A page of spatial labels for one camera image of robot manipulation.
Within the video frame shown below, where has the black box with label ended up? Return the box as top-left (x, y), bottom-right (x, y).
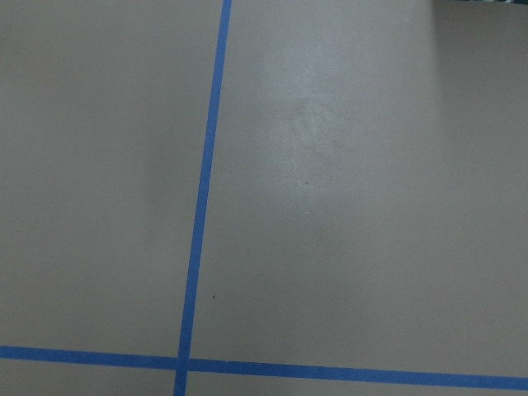
top-left (459, 0), bottom-right (528, 5)

